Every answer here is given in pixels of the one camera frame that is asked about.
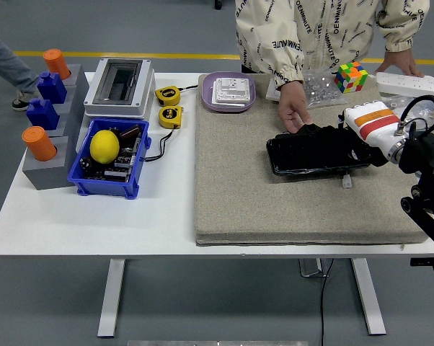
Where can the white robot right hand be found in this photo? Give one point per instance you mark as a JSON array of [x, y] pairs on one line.
[[375, 122]]

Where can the person's left hand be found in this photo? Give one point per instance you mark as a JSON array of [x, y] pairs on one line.
[[401, 60]]

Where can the person's right hand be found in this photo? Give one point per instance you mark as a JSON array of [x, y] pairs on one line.
[[292, 106]]

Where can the black glossy panel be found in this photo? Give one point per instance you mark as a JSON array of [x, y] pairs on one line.
[[296, 158]]

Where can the white power strip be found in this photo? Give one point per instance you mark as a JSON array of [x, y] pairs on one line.
[[401, 81]]

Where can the clear bags of small parts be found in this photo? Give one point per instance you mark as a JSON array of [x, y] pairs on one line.
[[390, 102]]

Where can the clear bag of metal nuts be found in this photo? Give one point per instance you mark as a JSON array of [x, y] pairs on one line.
[[321, 90]]

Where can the colourful puzzle cube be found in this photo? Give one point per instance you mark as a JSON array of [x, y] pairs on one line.
[[350, 77]]

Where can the white socket plate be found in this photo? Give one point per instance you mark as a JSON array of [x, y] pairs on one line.
[[231, 90]]

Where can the purple tray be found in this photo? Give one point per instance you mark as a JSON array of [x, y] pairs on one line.
[[207, 97]]

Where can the grey-brown mat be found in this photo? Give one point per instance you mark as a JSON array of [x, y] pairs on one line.
[[274, 216]]

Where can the yellow tape measure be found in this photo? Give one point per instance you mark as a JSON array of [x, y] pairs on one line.
[[166, 95], [170, 117]]

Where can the black chair wheel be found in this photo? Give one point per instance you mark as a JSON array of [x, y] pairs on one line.
[[217, 3]]

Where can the black table controller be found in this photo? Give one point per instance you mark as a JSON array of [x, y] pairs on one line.
[[426, 261]]

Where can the grey control box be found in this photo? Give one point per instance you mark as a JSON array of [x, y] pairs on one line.
[[310, 268]]

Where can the circuit boards pile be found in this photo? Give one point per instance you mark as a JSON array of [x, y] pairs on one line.
[[125, 158]]

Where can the white table leg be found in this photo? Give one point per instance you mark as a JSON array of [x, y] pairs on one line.
[[370, 299], [110, 299]]

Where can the yellow lemon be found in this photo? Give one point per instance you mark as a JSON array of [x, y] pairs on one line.
[[104, 147]]

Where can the blue plastic bin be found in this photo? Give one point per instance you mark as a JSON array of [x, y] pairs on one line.
[[105, 187]]

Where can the black round capacitor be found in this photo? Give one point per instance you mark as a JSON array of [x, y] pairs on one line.
[[85, 163]]

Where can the orange cylinder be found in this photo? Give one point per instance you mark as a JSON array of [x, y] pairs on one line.
[[38, 144], [56, 64]]

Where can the blue plastic block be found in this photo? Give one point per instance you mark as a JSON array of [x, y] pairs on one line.
[[42, 115], [51, 88]]

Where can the grey stepped block holder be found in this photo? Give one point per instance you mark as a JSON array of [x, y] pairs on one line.
[[47, 176]]

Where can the grey-white electrical enclosure box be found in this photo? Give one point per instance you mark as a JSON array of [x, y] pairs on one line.
[[91, 108]]

